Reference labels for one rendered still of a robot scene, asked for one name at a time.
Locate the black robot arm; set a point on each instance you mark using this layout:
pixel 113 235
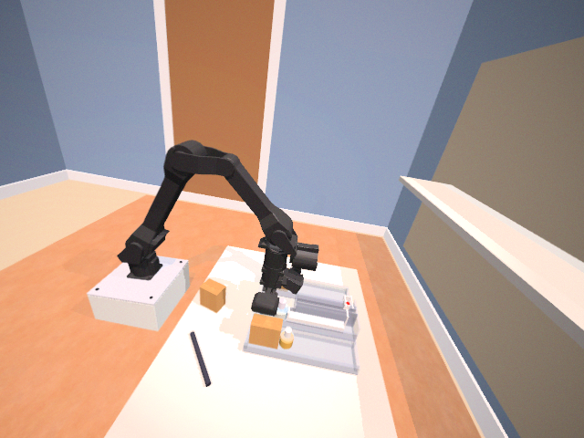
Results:
pixel 182 162

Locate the dark grey long thin bar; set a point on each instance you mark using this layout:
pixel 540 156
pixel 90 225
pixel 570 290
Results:
pixel 199 357

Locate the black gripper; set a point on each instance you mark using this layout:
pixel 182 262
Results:
pixel 267 303

